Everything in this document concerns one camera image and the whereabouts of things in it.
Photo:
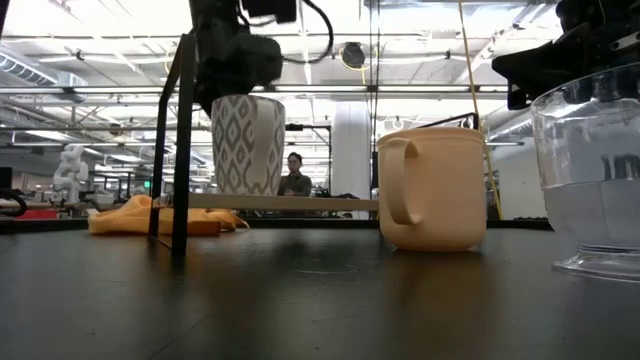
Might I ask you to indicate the black aluminium table frame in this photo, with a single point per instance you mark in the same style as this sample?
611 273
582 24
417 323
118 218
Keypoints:
310 224

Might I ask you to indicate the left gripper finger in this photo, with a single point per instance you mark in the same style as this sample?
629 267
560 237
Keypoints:
202 97

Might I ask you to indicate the red box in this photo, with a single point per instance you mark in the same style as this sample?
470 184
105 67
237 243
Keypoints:
37 214

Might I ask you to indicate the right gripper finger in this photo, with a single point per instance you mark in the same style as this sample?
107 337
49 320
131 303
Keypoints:
530 65

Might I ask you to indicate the clear glass cup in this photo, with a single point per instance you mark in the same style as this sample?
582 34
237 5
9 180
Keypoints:
590 200

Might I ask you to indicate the black monitor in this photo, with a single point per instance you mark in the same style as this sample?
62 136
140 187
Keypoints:
5 178

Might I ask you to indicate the orange cloth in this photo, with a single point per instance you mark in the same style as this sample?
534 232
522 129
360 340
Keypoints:
130 217

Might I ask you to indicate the person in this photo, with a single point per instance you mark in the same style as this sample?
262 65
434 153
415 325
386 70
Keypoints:
295 182

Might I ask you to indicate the peach plastic mug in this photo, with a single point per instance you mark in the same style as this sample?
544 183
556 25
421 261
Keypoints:
440 195

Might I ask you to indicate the silver ceiling air duct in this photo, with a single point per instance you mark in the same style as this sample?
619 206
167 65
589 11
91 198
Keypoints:
30 72

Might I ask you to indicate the white grey patterned mug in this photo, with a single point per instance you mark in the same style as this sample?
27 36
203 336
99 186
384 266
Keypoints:
247 145

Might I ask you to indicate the wooden shelf black metal frame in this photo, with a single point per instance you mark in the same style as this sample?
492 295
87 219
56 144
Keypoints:
182 150

